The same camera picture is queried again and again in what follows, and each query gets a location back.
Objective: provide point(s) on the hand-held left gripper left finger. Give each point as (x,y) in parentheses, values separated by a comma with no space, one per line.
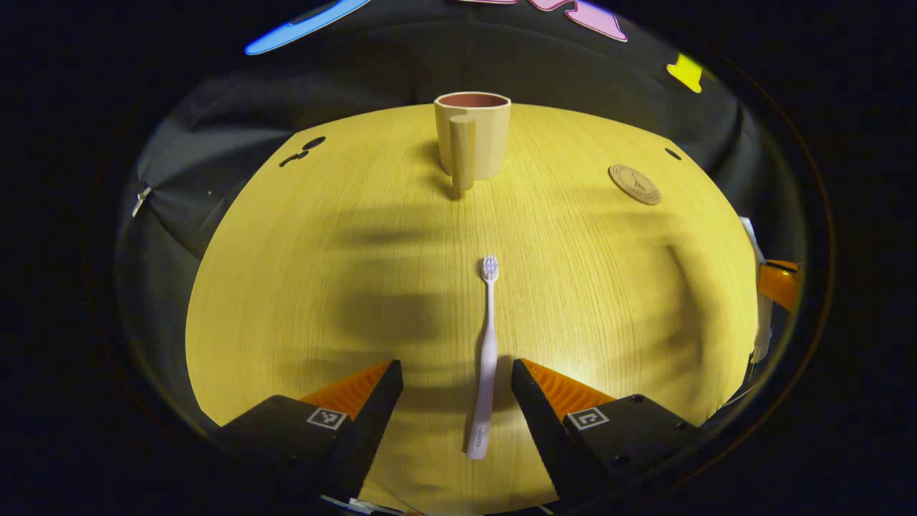
(372,423)

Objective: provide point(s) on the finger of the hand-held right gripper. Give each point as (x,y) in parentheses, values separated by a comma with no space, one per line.
(779,285)

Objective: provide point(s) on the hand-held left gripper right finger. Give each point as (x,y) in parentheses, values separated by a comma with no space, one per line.
(537,423)

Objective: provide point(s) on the white toothpaste tube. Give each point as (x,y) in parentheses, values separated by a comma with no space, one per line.
(764,330)

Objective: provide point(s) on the pale pink toothbrush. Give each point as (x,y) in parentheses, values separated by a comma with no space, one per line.
(488,358)

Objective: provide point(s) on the round wooden coaster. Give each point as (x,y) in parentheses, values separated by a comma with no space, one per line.
(635,185)

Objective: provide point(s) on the beige cup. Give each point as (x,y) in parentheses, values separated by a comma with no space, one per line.
(488,136)

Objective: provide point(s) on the white clip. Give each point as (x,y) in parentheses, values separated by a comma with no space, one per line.
(141,201)

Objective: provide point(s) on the black backdrop cloth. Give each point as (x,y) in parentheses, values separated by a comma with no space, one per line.
(358,72)

